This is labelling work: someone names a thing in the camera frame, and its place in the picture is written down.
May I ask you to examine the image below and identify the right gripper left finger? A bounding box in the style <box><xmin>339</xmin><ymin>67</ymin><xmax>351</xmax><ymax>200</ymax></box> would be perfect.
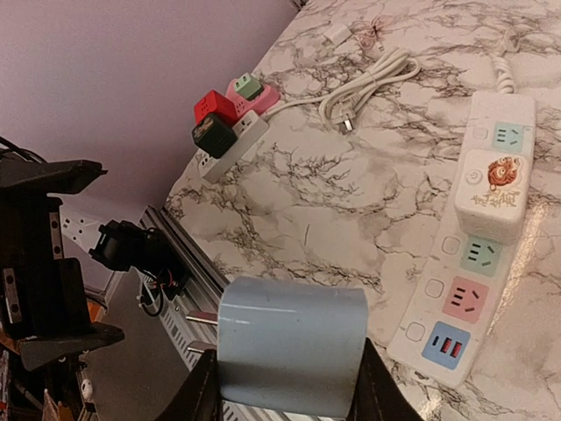
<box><xmin>155</xmin><ymin>349</ymin><xmax>222</xmax><ymax>421</ymax></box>

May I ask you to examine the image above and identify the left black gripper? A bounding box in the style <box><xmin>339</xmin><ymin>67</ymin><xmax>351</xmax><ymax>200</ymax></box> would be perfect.
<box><xmin>1</xmin><ymin>160</ymin><xmax>125</xmax><ymax>371</ymax></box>

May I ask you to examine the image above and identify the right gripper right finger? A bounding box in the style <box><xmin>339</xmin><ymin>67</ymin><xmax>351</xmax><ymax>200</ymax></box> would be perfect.
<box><xmin>350</xmin><ymin>338</ymin><xmax>423</xmax><ymax>421</ymax></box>

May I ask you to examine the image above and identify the light blue cube charger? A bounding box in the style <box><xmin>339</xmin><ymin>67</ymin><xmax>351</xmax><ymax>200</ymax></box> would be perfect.
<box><xmin>186</xmin><ymin>275</ymin><xmax>368</xmax><ymax>418</ymax></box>

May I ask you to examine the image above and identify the white multicolour power strip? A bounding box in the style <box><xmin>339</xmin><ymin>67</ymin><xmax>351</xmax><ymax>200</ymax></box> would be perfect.
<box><xmin>387</xmin><ymin>91</ymin><xmax>536</xmax><ymax>388</ymax></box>

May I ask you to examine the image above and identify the dark green cube adapter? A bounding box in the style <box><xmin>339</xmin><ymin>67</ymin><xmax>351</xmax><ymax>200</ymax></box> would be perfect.
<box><xmin>191</xmin><ymin>113</ymin><xmax>238</xmax><ymax>159</ymax></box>

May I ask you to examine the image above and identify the red cube socket adapter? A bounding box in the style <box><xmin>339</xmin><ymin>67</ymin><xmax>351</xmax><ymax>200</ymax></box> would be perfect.
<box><xmin>194</xmin><ymin>90</ymin><xmax>238</xmax><ymax>126</ymax></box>

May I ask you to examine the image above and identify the white charger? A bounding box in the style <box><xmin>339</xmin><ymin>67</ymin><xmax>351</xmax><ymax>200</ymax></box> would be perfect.
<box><xmin>323</xmin><ymin>23</ymin><xmax>352</xmax><ymax>46</ymax></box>
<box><xmin>454</xmin><ymin>149</ymin><xmax>532</xmax><ymax>245</ymax></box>

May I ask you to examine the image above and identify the white short power strip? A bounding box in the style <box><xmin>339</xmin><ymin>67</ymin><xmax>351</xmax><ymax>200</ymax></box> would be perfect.
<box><xmin>197</xmin><ymin>111</ymin><xmax>269</xmax><ymax>183</ymax></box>

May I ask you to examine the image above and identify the light green cube charger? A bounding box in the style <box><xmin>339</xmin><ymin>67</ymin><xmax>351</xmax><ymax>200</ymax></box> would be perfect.
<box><xmin>234</xmin><ymin>73</ymin><xmax>264</xmax><ymax>101</ymax></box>

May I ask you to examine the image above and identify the pink triangular power strip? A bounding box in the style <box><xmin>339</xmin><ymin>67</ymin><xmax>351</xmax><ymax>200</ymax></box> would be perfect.
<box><xmin>225</xmin><ymin>80</ymin><xmax>281</xmax><ymax>119</ymax></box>

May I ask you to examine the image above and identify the white power cord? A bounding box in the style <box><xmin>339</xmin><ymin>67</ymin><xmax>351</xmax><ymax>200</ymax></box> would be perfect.
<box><xmin>262</xmin><ymin>46</ymin><xmax>422</xmax><ymax>135</ymax></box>

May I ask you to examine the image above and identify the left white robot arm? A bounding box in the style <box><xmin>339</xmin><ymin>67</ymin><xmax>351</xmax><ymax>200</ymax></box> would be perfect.
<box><xmin>1</xmin><ymin>158</ymin><xmax>124</xmax><ymax>371</ymax></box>

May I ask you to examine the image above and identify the thin pink cable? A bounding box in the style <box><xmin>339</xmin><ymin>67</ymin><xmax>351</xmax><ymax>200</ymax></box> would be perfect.
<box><xmin>352</xmin><ymin>15</ymin><xmax>395</xmax><ymax>56</ymax></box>

